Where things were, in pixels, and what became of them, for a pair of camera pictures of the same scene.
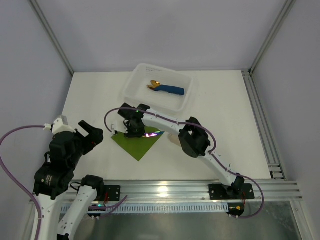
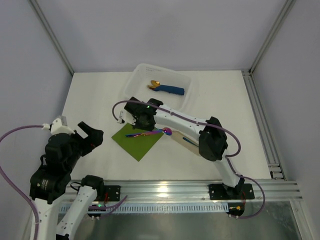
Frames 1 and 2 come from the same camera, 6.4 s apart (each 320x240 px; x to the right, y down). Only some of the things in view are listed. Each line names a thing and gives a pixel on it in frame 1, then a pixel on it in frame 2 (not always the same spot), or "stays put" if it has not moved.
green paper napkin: (137, 147) stays put
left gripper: (85, 139) stays put
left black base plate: (113, 192) stays put
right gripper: (135, 132) to (136, 118)
